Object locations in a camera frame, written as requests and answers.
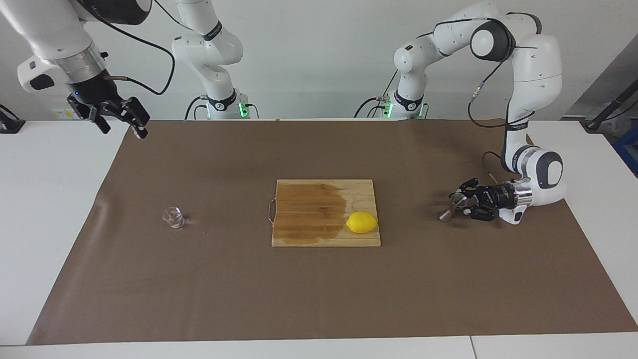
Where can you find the steel double jigger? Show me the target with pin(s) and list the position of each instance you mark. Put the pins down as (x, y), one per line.
(445, 215)

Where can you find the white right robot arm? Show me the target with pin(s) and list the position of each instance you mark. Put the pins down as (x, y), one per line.
(50, 30)

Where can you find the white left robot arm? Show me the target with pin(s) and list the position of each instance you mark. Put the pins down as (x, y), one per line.
(536, 60)

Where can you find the small clear glass cup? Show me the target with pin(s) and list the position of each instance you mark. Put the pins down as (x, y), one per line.
(173, 218)

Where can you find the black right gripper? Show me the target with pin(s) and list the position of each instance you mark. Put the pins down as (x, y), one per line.
(92, 94)

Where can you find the yellow lemon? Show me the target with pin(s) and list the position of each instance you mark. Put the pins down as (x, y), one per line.
(362, 222)

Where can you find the black stand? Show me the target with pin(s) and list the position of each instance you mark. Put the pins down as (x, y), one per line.
(605, 112)

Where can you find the brown table mat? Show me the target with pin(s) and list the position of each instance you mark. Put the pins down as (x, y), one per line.
(319, 289)

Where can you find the wooden cutting board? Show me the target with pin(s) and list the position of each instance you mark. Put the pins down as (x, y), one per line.
(309, 219)

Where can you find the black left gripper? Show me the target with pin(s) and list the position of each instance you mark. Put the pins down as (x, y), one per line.
(501, 196)

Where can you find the blue crate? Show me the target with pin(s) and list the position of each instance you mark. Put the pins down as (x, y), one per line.
(629, 149)

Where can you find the black clamp mount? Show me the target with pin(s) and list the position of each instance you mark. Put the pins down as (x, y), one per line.
(10, 124)

